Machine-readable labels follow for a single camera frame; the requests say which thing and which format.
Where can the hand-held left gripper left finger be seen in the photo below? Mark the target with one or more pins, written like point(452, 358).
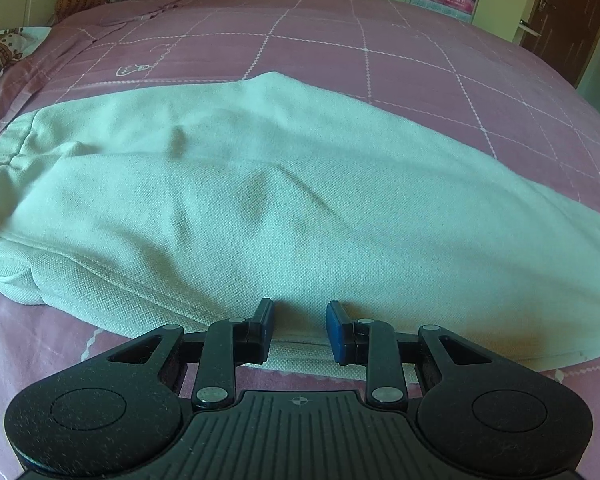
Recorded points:
point(266, 325)

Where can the pink checked bed sheet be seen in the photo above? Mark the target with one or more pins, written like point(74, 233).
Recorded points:
point(380, 55)

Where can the brown wooden door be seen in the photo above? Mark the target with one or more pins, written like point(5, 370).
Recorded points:
point(570, 15)

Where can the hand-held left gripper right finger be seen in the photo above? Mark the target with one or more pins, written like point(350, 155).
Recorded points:
point(336, 330)

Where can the white pants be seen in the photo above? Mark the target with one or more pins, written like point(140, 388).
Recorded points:
point(260, 195)

